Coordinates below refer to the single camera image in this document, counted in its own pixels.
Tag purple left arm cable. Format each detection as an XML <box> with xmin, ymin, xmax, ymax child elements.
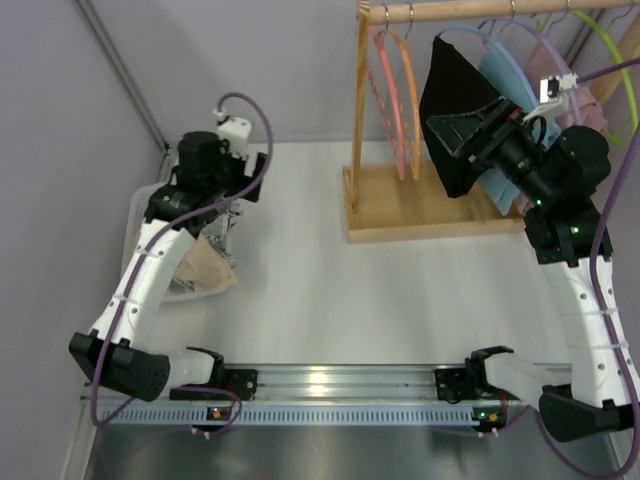
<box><xmin>89</xmin><ymin>92</ymin><xmax>275</xmax><ymax>441</ymax></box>

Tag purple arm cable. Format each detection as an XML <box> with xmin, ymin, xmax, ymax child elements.
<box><xmin>537</xmin><ymin>57</ymin><xmax>640</xmax><ymax>479</ymax></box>
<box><xmin>89</xmin><ymin>92</ymin><xmax>275</xmax><ymax>441</ymax></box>

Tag aluminium mounting rail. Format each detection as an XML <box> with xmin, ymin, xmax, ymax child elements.
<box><xmin>79</xmin><ymin>363</ymin><xmax>571</xmax><ymax>402</ymax></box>

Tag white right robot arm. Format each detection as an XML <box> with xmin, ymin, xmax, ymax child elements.
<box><xmin>420</xmin><ymin>97</ymin><xmax>639</xmax><ymax>442</ymax></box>

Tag black white printed trousers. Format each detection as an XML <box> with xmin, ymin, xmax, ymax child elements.
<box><xmin>167</xmin><ymin>201</ymin><xmax>243</xmax><ymax>301</ymax></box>

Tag wooden clothes rack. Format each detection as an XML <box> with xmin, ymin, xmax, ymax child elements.
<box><xmin>343</xmin><ymin>2</ymin><xmax>610</xmax><ymax>247</ymax></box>

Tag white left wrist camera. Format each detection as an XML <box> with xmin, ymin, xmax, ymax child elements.
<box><xmin>212</xmin><ymin>108</ymin><xmax>253</xmax><ymax>160</ymax></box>

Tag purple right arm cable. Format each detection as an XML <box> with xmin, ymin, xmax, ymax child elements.
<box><xmin>537</xmin><ymin>57</ymin><xmax>640</xmax><ymax>479</ymax></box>

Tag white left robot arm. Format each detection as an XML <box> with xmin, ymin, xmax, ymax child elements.
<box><xmin>68</xmin><ymin>123</ymin><xmax>269</xmax><ymax>402</ymax></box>

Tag light blue plastic hanger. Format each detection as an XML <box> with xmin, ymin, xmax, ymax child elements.
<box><xmin>438</xmin><ymin>24</ymin><xmax>538</xmax><ymax>112</ymax></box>

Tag purple plastic hanger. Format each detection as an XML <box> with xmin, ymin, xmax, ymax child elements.
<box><xmin>491</xmin><ymin>18</ymin><xmax>583</xmax><ymax>125</ymax></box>

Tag grey slotted cable duct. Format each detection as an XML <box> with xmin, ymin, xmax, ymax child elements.
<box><xmin>97</xmin><ymin>403</ymin><xmax>505</xmax><ymax>427</ymax></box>

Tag beige trousers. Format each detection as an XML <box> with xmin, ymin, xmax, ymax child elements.
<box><xmin>168</xmin><ymin>235</ymin><xmax>238</xmax><ymax>295</ymax></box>

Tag pink plastic hanger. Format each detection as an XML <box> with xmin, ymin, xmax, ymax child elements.
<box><xmin>368</xmin><ymin>26</ymin><xmax>406</xmax><ymax>180</ymax></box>

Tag green plastic hanger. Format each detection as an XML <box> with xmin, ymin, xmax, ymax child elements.
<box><xmin>534</xmin><ymin>10</ymin><xmax>640</xmax><ymax>147</ymax></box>

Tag orange plastic hanger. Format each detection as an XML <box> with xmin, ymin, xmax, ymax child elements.
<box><xmin>380</xmin><ymin>6</ymin><xmax>422</xmax><ymax>180</ymax></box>

